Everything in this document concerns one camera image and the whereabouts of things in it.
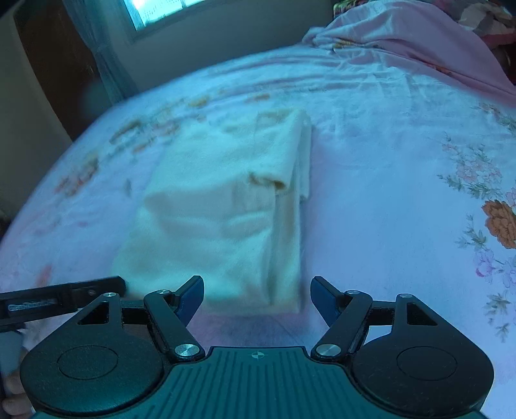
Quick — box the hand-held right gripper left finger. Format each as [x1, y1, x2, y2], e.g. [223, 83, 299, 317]
[76, 275, 206, 362]

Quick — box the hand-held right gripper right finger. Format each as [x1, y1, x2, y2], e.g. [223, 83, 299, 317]
[310, 276, 438, 362]

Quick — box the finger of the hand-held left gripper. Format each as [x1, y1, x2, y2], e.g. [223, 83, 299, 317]
[70, 276, 127, 314]

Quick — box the cream knit garment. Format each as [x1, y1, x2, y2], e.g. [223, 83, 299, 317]
[111, 107, 313, 316]

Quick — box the person's left hand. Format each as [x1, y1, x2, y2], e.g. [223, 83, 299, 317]
[0, 371, 33, 418]

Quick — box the floral bed sheet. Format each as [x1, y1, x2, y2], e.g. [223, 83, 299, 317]
[0, 42, 516, 419]

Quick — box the brown wooden wardrobe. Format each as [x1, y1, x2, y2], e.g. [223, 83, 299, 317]
[14, 0, 101, 141]

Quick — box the grey curtain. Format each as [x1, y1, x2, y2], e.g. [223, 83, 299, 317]
[64, 0, 138, 106]

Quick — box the pink quilt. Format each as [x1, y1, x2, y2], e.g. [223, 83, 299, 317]
[302, 0, 516, 97]

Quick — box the window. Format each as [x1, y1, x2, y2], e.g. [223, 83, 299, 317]
[121, 0, 243, 43]

